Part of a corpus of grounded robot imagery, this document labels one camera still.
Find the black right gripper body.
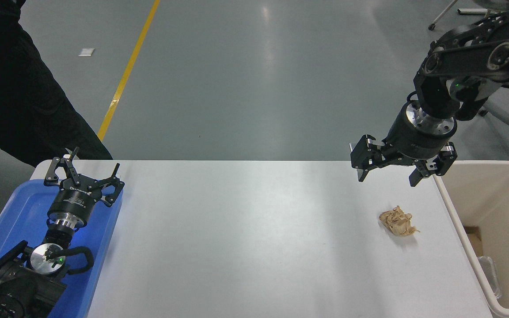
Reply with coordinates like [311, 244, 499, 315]
[384, 105, 457, 166]

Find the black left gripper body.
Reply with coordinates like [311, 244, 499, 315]
[48, 175, 105, 222]

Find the tan paper ball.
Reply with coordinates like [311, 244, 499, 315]
[378, 205, 421, 237]

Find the large pale plastic bin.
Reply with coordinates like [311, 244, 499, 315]
[431, 160, 509, 318]

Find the blue plastic tray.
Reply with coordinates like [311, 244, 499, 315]
[0, 179, 124, 318]

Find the brown cardboard piece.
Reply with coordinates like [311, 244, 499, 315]
[463, 226, 484, 257]

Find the person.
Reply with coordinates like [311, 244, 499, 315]
[0, 0, 114, 167]

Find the clear foil tray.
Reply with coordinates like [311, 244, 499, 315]
[478, 255, 502, 301]

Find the office chair with star base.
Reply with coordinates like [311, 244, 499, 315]
[428, 0, 489, 30]

